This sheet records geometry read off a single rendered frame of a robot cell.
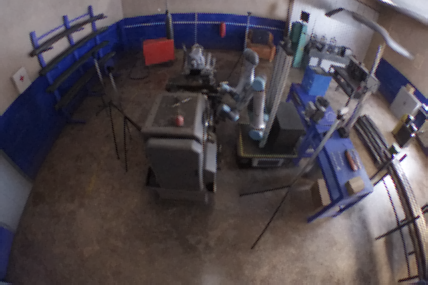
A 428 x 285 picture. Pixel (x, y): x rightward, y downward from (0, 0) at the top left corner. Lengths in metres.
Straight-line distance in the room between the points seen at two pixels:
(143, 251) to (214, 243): 0.89
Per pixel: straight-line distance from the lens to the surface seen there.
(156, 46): 5.20
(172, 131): 1.40
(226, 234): 2.39
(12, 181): 3.80
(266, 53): 6.04
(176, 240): 2.39
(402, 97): 7.29
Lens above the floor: 2.34
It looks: 45 degrees down
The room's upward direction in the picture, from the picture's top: 3 degrees clockwise
